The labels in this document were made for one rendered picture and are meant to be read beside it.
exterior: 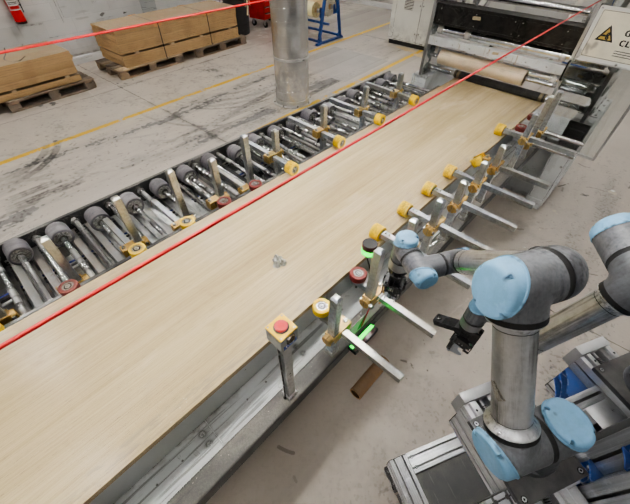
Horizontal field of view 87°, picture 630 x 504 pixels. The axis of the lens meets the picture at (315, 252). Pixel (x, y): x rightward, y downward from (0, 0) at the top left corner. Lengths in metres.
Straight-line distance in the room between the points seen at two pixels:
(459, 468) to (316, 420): 0.77
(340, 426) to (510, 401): 1.42
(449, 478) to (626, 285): 1.29
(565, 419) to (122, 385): 1.33
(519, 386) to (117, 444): 1.16
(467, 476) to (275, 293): 1.27
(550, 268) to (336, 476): 1.65
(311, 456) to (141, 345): 1.13
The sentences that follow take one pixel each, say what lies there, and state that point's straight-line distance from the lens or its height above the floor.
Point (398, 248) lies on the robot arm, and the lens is 1.12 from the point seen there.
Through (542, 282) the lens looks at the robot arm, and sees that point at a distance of 0.75.
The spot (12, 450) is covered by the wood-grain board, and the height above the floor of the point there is 0.90.
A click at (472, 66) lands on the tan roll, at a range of 3.73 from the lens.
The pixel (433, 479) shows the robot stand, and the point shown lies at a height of 0.21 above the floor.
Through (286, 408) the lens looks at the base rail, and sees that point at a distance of 1.47.
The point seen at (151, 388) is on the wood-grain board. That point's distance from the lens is 1.40.
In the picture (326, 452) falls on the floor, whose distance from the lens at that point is 2.15.
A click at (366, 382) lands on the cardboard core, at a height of 0.08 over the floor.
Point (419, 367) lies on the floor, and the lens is 2.40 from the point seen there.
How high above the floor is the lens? 2.10
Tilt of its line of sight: 47 degrees down
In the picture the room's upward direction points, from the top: 1 degrees clockwise
